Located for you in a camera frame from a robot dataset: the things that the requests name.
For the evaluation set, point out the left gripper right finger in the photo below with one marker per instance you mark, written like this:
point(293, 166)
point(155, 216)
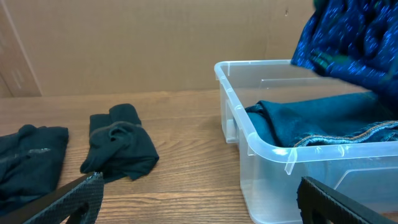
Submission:
point(320, 204)

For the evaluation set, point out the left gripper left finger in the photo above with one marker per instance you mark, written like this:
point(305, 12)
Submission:
point(77, 202)

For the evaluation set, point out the clear plastic storage bin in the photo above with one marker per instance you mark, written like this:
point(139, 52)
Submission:
point(270, 175)

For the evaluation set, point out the black cloth bundle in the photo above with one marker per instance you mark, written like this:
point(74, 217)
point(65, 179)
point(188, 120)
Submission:
point(119, 145)
point(31, 164)

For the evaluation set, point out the blue denim jeans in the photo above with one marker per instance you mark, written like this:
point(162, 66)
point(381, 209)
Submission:
point(342, 119)

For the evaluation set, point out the blue sequin fabric bundle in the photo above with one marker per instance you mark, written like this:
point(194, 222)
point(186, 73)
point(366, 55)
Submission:
point(354, 41)

